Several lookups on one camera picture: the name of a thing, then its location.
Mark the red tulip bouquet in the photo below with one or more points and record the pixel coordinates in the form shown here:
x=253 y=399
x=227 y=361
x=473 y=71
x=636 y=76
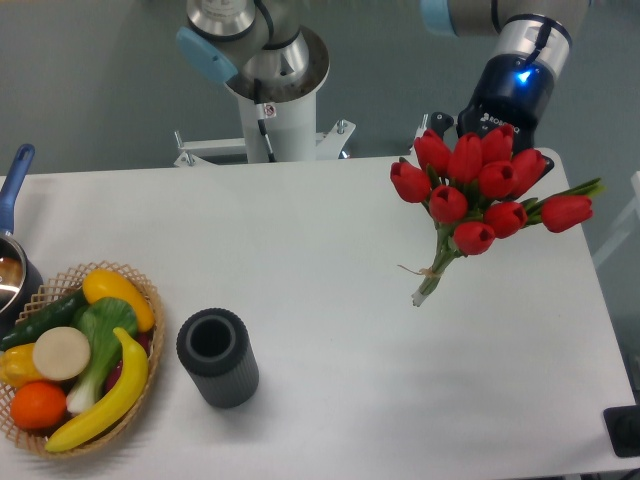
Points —
x=474 y=194

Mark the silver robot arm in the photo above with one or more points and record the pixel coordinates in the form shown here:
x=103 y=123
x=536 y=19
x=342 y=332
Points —
x=539 y=31

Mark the woven wicker basket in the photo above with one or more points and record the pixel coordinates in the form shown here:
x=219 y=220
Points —
x=63 y=284

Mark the yellow bell pepper toy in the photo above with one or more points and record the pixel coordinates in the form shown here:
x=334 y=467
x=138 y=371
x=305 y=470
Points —
x=18 y=367

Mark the dark green cucumber toy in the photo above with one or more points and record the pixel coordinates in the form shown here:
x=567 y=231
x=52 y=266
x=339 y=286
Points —
x=59 y=313

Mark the beige round disc toy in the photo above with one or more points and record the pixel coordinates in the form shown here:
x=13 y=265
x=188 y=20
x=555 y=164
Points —
x=61 y=353

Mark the green bok choy toy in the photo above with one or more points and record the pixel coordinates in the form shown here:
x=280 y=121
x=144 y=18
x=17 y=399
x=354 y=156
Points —
x=97 y=322

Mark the black device at table edge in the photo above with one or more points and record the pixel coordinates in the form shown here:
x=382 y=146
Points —
x=622 y=425

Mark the dark grey ribbed vase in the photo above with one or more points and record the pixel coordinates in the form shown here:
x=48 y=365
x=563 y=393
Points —
x=214 y=347

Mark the yellow plastic banana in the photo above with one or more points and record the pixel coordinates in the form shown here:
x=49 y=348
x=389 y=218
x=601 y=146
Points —
x=113 y=406

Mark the red fruit toy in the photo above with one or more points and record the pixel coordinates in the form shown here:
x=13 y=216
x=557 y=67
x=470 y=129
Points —
x=144 y=339

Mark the yellow squash toy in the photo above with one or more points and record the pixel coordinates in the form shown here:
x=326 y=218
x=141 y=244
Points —
x=102 y=283

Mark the blue handled saucepan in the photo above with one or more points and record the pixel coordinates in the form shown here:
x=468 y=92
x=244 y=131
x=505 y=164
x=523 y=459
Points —
x=20 y=279

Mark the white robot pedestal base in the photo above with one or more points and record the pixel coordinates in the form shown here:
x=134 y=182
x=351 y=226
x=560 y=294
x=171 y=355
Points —
x=276 y=95

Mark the orange plastic orange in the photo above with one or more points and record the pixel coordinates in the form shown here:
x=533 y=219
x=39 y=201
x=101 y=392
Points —
x=38 y=405

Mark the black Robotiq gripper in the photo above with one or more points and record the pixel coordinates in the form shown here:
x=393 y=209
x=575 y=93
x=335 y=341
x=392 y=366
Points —
x=509 y=91

